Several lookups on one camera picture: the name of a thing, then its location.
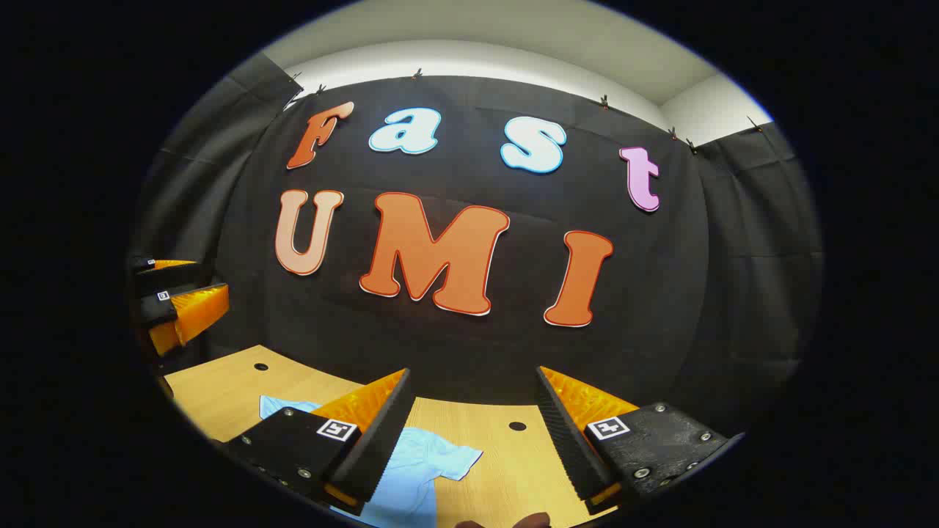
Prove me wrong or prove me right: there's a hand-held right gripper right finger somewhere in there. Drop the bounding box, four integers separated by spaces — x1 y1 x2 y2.
535 365 748 516

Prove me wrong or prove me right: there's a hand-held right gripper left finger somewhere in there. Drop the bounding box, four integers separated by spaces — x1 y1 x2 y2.
222 367 412 517

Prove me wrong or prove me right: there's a light blue T-shirt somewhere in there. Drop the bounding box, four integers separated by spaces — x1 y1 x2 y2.
259 395 485 528

